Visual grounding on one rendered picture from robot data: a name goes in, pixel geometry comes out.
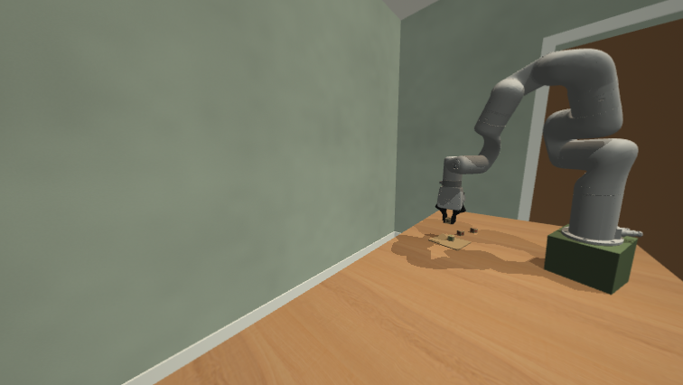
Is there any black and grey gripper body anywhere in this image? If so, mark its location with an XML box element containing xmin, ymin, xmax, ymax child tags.
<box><xmin>437</xmin><ymin>186</ymin><xmax>463</xmax><ymax>211</ymax></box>

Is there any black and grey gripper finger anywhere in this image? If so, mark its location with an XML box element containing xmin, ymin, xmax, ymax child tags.
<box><xmin>451</xmin><ymin>205</ymin><xmax>466</xmax><ymax>224</ymax></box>
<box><xmin>435</xmin><ymin>204</ymin><xmax>447</xmax><ymax>222</ymax></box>

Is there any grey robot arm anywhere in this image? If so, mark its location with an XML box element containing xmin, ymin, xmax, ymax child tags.
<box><xmin>439</xmin><ymin>49</ymin><xmax>643</xmax><ymax>246</ymax></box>

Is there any tan flat mat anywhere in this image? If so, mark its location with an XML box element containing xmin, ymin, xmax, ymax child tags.
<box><xmin>429</xmin><ymin>233</ymin><xmax>471</xmax><ymax>250</ymax></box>

